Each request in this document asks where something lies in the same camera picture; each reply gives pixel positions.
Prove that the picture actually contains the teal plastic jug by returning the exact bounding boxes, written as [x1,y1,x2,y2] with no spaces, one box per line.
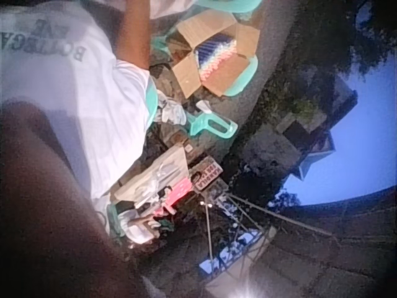
[188,111,239,138]

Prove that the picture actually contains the small lettered sign board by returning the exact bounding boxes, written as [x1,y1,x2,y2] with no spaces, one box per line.
[188,156,225,194]

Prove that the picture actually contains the flat brown paper package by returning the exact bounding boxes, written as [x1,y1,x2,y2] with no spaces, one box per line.
[112,145,190,204]

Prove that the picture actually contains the crumpled white plastic bag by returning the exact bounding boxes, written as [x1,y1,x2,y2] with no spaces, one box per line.
[156,91,188,125]

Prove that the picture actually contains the pink plastic item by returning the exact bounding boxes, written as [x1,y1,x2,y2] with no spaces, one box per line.
[154,176,192,218]

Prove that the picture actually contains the open brown cardboard box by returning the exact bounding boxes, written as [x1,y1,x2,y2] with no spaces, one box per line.
[171,9,261,99]

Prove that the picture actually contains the rows of colourful packed items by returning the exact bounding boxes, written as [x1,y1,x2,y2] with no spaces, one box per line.
[194,33,246,83]

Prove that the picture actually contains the white plastic packets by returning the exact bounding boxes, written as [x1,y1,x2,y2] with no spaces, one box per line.
[118,207,164,246]

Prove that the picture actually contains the house with pointed roof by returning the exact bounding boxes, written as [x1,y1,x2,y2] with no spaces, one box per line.
[241,73,358,183]

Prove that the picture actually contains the white cloth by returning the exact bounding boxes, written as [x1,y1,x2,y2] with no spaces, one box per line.
[148,0,201,20]

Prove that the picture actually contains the teal plastic tub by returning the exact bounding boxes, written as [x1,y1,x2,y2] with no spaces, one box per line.
[198,0,262,14]

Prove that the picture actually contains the dark leafy trees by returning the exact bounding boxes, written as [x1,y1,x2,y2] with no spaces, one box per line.
[260,0,397,103]

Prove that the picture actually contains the metal pole stall frame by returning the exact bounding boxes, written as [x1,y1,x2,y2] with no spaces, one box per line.
[197,185,333,282]

